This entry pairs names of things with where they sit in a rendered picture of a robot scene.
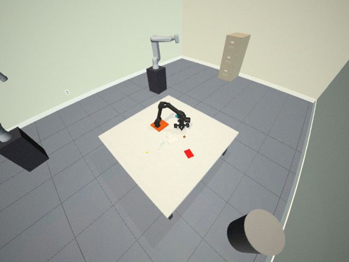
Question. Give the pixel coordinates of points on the red flat rectangular plate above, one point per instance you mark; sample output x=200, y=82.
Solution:
x=188, y=153

